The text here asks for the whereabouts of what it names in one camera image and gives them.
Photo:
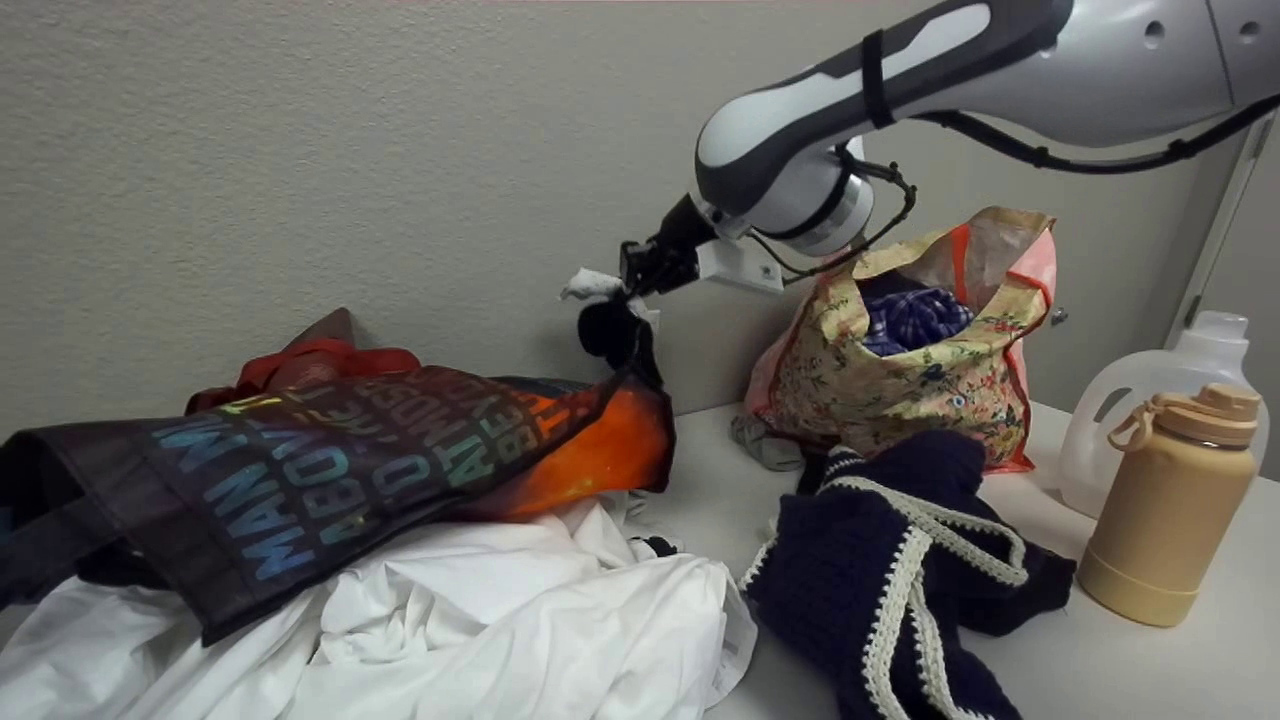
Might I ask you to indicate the pink white socks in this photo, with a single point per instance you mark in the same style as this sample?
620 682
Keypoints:
607 286

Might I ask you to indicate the floral reusable shopping bag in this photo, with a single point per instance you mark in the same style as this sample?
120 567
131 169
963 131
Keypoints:
825 387

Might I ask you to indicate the beige insulated water bottle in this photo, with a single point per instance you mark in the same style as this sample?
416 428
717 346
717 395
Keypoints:
1184 465

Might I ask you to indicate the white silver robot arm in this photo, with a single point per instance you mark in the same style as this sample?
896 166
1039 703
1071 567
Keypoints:
1073 84

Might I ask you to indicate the translucent plastic detergent jug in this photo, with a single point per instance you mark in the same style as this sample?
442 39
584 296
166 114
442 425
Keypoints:
1207 352

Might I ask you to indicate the blue purple fabric in bag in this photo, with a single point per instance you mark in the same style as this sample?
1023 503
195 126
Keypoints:
910 315

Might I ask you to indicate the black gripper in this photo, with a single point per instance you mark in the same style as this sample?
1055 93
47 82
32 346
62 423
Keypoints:
653 267

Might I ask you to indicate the white crumpled cloth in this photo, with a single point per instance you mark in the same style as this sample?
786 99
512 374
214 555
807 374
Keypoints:
565 618

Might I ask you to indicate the navy knit garment white trim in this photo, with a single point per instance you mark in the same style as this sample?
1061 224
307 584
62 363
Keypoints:
880 560

